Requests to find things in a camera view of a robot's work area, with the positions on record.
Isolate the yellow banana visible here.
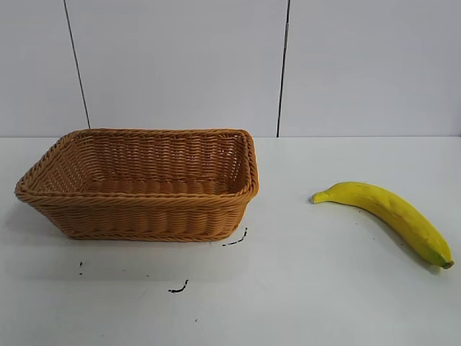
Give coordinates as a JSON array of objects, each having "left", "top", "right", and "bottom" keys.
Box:
[{"left": 311, "top": 181, "right": 455, "bottom": 270}]

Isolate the brown woven wicker basket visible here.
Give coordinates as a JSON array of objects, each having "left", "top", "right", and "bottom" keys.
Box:
[{"left": 14, "top": 126, "right": 260, "bottom": 241}]

